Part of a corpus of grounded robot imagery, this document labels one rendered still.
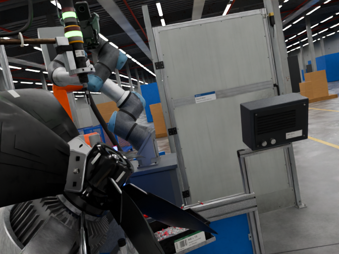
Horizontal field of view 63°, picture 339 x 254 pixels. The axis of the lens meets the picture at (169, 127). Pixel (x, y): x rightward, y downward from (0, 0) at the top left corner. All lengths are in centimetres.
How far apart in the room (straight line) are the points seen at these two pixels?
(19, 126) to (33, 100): 31
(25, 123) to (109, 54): 72
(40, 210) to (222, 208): 80
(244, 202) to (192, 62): 166
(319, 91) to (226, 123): 1061
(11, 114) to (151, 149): 102
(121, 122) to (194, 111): 123
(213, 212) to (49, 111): 80
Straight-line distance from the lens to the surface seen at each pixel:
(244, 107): 122
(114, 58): 122
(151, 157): 149
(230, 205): 128
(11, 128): 54
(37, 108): 83
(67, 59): 79
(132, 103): 157
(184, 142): 264
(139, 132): 151
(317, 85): 1312
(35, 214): 70
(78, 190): 66
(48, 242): 60
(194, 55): 267
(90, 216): 70
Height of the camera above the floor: 134
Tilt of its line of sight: 6 degrees down
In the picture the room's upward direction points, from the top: 11 degrees counter-clockwise
